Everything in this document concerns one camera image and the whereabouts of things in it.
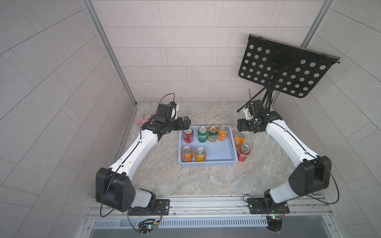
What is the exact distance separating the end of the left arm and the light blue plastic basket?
0.04 m

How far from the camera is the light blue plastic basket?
0.82 meters

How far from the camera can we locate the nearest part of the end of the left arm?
56 cm
